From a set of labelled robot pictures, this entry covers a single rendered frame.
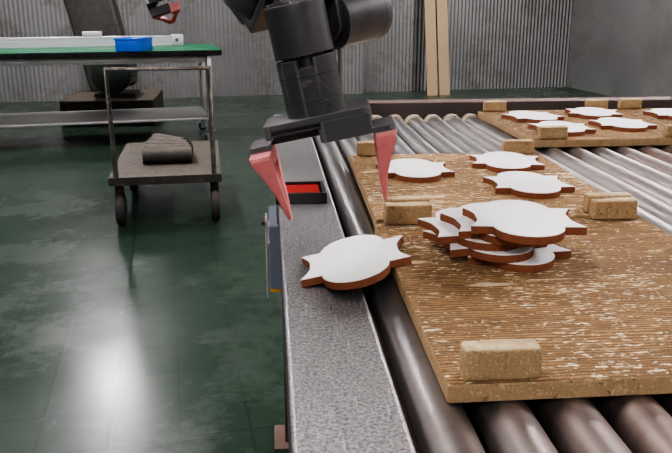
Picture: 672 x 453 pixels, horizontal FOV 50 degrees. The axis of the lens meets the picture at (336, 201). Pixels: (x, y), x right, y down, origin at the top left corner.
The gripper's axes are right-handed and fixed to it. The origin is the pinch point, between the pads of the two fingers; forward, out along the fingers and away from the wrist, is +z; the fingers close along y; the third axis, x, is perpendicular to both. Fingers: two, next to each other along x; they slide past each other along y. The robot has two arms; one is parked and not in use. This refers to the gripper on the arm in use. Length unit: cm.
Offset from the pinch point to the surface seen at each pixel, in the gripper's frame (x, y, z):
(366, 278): 1.4, -1.4, 8.2
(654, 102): -127, -84, 25
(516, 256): -0.8, -17.0, 9.9
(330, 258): -6.2, 2.2, 8.0
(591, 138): -77, -50, 18
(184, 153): -341, 97, 46
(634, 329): 13.1, -23.4, 12.9
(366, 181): -40.1, -3.3, 8.7
